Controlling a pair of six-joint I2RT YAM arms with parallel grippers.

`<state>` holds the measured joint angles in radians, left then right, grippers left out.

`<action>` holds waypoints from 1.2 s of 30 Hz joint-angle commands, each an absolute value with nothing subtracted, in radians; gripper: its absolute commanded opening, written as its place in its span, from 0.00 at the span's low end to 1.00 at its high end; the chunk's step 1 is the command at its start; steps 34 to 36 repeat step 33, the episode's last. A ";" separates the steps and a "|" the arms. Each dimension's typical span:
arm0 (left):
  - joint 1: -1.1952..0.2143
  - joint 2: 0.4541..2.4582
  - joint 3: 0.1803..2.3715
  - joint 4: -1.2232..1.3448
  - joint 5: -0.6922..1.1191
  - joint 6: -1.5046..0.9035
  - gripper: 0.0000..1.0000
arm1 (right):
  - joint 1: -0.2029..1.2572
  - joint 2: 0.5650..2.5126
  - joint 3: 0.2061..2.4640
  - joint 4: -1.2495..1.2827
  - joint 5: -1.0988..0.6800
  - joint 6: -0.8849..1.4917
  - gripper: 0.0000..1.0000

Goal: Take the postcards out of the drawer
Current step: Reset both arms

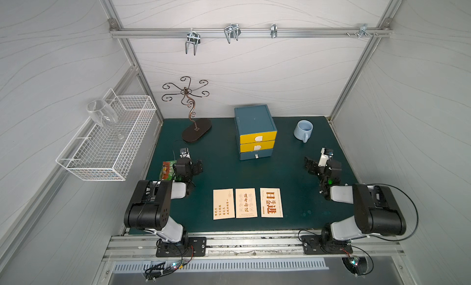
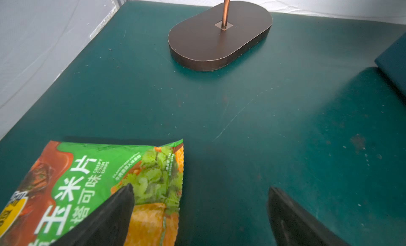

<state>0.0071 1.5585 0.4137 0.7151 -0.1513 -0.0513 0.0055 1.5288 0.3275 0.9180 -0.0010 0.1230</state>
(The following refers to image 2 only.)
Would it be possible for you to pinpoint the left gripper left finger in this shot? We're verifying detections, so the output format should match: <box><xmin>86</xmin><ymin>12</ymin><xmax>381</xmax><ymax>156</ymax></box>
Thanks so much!
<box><xmin>52</xmin><ymin>184</ymin><xmax>134</xmax><ymax>246</ymax></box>

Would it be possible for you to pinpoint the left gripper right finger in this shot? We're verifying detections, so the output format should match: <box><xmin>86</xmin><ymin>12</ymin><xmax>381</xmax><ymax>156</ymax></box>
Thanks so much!
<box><xmin>267</xmin><ymin>187</ymin><xmax>348</xmax><ymax>246</ymax></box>

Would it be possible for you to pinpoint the teal drawer cabinet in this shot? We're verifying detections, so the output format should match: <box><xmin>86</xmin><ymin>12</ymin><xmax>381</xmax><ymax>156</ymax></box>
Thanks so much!
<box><xmin>375</xmin><ymin>33</ymin><xmax>406</xmax><ymax>97</ymax></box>

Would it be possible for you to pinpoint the green snack packet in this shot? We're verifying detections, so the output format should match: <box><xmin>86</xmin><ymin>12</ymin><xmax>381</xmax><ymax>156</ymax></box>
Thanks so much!
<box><xmin>1</xmin><ymin>140</ymin><xmax>184</xmax><ymax>246</ymax></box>

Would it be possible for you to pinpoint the brown metal jewelry stand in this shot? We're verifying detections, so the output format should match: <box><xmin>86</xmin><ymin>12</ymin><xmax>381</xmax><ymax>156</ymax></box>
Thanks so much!
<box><xmin>168</xmin><ymin>0</ymin><xmax>273</xmax><ymax>71</ymax></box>

